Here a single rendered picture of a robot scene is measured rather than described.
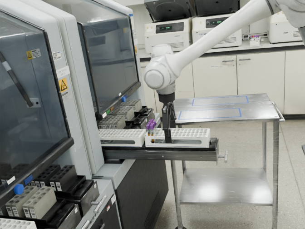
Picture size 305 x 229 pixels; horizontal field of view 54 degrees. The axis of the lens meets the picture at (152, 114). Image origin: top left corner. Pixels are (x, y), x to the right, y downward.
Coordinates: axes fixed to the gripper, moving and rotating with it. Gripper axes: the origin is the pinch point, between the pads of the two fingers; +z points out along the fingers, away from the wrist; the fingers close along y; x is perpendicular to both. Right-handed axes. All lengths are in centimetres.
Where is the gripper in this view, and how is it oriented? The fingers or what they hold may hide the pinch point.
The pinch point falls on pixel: (170, 133)
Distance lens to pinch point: 142.7
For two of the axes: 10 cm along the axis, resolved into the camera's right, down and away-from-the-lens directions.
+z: 1.2, 9.3, 3.4
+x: -9.6, 0.2, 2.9
